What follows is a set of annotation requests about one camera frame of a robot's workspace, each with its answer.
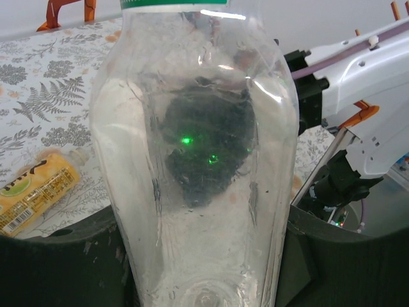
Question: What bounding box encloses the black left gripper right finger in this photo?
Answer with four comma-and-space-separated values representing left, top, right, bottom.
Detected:
276, 204, 409, 307

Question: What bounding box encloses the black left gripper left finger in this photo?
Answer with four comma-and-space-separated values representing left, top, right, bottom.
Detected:
0, 204, 141, 307

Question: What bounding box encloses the yellow label tea bottle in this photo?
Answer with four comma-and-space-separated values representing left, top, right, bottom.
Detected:
0, 148, 92, 238

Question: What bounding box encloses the tall clear plastic bottle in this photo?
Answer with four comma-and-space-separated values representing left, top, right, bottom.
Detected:
88, 0, 300, 307

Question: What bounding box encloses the floral tablecloth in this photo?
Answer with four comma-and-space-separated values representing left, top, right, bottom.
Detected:
0, 17, 333, 240

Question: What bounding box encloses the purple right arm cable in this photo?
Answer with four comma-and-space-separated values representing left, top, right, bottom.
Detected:
289, 19, 409, 79

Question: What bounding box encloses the short purple cable loop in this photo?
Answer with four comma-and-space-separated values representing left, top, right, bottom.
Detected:
356, 191, 368, 234

